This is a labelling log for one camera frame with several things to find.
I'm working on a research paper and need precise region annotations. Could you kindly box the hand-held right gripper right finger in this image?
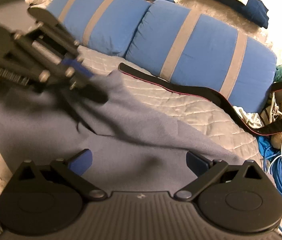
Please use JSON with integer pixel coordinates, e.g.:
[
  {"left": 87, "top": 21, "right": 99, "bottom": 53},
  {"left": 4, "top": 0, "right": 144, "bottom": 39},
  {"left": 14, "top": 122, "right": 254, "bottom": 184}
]
[{"left": 175, "top": 151, "right": 265, "bottom": 202}]

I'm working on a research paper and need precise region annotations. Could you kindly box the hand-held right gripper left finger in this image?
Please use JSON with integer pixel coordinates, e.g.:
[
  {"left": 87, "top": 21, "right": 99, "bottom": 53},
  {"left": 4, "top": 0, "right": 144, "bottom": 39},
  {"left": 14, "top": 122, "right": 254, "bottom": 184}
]
[{"left": 13, "top": 149, "right": 107, "bottom": 201}]

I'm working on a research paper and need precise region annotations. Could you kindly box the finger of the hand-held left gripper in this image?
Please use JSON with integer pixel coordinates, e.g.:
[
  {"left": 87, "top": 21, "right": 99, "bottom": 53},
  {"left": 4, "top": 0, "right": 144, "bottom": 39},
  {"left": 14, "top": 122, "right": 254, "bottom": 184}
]
[
  {"left": 13, "top": 34, "right": 109, "bottom": 104},
  {"left": 34, "top": 24, "right": 94, "bottom": 79}
]

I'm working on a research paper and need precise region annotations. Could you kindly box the grey fleece garment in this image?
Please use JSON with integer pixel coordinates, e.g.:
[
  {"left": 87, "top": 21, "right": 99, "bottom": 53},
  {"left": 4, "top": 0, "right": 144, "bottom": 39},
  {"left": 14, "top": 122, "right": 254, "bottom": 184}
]
[{"left": 0, "top": 70, "right": 259, "bottom": 193}]

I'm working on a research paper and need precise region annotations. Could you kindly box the grey quilted bedspread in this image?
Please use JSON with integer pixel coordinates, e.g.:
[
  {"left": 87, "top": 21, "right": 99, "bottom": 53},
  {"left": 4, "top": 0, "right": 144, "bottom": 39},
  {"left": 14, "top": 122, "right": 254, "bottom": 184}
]
[{"left": 0, "top": 0, "right": 282, "bottom": 230}]

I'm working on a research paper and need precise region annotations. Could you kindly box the blue grey-striped pillow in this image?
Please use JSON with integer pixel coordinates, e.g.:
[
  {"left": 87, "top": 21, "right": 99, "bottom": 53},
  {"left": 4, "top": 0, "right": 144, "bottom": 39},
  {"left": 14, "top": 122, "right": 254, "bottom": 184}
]
[
  {"left": 47, "top": 0, "right": 151, "bottom": 58},
  {"left": 126, "top": 0, "right": 278, "bottom": 114}
]

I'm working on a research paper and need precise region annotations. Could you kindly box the white crumpled cloth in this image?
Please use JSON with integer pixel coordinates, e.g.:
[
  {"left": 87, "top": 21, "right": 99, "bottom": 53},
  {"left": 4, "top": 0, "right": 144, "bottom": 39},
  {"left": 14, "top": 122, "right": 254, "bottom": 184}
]
[{"left": 232, "top": 106, "right": 263, "bottom": 128}]

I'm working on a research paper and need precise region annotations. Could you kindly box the grey striped canvas shoe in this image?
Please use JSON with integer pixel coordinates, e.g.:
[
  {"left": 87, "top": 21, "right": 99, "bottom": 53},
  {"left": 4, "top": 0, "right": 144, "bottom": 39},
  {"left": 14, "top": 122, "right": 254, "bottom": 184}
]
[{"left": 260, "top": 90, "right": 282, "bottom": 130}]

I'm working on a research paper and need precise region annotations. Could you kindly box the teal yarn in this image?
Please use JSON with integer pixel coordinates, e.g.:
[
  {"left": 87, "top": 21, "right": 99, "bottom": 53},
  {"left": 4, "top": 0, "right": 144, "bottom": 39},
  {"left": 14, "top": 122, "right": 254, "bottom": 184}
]
[{"left": 273, "top": 65, "right": 282, "bottom": 83}]

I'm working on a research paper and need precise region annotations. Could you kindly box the dark blue folded cloth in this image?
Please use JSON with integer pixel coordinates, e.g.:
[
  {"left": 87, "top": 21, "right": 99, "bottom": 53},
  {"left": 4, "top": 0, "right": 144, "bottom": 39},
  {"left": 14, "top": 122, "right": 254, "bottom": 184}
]
[{"left": 197, "top": 0, "right": 269, "bottom": 29}]

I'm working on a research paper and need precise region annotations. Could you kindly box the black strap with red edge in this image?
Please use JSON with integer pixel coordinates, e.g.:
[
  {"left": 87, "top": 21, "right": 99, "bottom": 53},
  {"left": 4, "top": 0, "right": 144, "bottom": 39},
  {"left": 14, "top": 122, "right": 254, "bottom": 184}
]
[{"left": 118, "top": 62, "right": 282, "bottom": 137}]

